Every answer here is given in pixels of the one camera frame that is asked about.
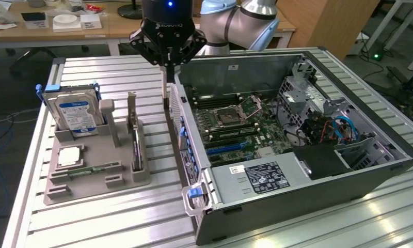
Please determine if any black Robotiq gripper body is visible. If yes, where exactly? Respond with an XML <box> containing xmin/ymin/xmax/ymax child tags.
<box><xmin>140</xmin><ymin>0</ymin><xmax>196</xmax><ymax>50</ymax></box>

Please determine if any graphics card with metal bracket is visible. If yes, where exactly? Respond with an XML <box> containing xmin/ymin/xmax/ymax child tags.
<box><xmin>127</xmin><ymin>91</ymin><xmax>148</xmax><ymax>173</ymax></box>

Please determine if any wooden desk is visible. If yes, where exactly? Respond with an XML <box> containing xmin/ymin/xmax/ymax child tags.
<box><xmin>0</xmin><ymin>0</ymin><xmax>297</xmax><ymax>50</ymax></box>

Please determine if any black round lamp base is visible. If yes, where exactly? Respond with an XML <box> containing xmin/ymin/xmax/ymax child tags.
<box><xmin>116</xmin><ymin>0</ymin><xmax>145</xmax><ymax>20</ymax></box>

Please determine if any plain white box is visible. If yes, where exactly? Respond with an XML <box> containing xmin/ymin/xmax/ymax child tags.
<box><xmin>79</xmin><ymin>14</ymin><xmax>103</xmax><ymax>30</ymax></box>

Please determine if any red packet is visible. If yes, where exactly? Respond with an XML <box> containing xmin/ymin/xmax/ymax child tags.
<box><xmin>85</xmin><ymin>3</ymin><xmax>107</xmax><ymax>14</ymax></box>

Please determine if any white round holder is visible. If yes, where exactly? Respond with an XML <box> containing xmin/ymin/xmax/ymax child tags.
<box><xmin>52</xmin><ymin>14</ymin><xmax>83</xmax><ymax>33</ymax></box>

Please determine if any white box with black top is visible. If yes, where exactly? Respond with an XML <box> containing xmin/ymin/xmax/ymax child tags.
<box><xmin>20</xmin><ymin>12</ymin><xmax>51</xmax><ymax>29</ymax></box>

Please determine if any CPU socket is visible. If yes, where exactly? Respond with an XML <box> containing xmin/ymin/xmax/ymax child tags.
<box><xmin>215</xmin><ymin>105</ymin><xmax>244</xmax><ymax>127</ymax></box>

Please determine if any black office chair base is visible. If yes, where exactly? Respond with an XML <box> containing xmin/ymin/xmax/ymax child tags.
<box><xmin>5</xmin><ymin>45</ymin><xmax>91</xmax><ymax>77</ymax></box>

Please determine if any metal drive cage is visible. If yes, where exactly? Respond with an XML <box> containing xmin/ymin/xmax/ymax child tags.
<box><xmin>279</xmin><ymin>60</ymin><xmax>332</xmax><ymax>125</ymax></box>

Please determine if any RAM stick with black label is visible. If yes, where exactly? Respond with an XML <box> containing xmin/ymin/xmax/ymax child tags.
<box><xmin>209</xmin><ymin>126</ymin><xmax>260</xmax><ymax>142</ymax></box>

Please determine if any wooden cabinet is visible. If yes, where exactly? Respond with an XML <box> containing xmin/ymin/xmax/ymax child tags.
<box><xmin>277</xmin><ymin>0</ymin><xmax>381</xmax><ymax>60</ymax></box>

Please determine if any clear plastic bag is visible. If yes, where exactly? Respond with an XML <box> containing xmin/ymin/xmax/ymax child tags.
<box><xmin>0</xmin><ymin>2</ymin><xmax>21</xmax><ymax>24</ymax></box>

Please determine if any black expansion slot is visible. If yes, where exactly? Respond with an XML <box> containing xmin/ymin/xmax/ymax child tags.
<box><xmin>203</xmin><ymin>135</ymin><xmax>244</xmax><ymax>150</ymax></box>

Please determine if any blue expansion slot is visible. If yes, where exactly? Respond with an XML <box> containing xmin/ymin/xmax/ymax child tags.
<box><xmin>205</xmin><ymin>141</ymin><xmax>249</xmax><ymax>156</ymax></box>

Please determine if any green motherboard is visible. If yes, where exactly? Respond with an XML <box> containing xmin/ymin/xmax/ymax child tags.
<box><xmin>184</xmin><ymin>86</ymin><xmax>297</xmax><ymax>167</ymax></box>

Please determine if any grey printed parts rack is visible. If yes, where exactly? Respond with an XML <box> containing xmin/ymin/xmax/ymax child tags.
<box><xmin>43</xmin><ymin>99</ymin><xmax>153</xmax><ymax>206</ymax></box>

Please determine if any silver CPU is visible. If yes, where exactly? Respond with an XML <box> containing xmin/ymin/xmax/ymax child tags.
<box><xmin>56</xmin><ymin>148</ymin><xmax>87</xmax><ymax>167</ymax></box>

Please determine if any green RAM stick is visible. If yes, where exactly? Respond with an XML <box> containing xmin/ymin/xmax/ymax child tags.
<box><xmin>67</xmin><ymin>165</ymin><xmax>120</xmax><ymax>178</ymax></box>

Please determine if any grey power supply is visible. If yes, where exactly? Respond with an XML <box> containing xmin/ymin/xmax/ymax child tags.
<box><xmin>205</xmin><ymin>151</ymin><xmax>313</xmax><ymax>204</ymax></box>

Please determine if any black floor stand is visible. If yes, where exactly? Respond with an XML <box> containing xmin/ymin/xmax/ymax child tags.
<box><xmin>385</xmin><ymin>66</ymin><xmax>413</xmax><ymax>109</ymax></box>

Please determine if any metal disk bay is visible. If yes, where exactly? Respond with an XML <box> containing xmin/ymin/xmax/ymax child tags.
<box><xmin>333</xmin><ymin>136</ymin><xmax>404</xmax><ymax>172</ymax></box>

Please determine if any open black PC case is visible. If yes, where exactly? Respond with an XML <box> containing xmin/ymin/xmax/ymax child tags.
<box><xmin>160</xmin><ymin>50</ymin><xmax>413</xmax><ymax>246</ymax></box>

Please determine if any hard disk with blue bracket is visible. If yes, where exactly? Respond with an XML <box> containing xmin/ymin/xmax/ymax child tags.
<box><xmin>33</xmin><ymin>81</ymin><xmax>103</xmax><ymax>138</ymax></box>

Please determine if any blue wire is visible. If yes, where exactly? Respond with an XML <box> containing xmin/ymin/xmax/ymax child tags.
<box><xmin>332</xmin><ymin>116</ymin><xmax>361</xmax><ymax>143</ymax></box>

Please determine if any white desk frame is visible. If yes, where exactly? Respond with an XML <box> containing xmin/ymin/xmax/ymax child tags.
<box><xmin>363</xmin><ymin>0</ymin><xmax>413</xmax><ymax>70</ymax></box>

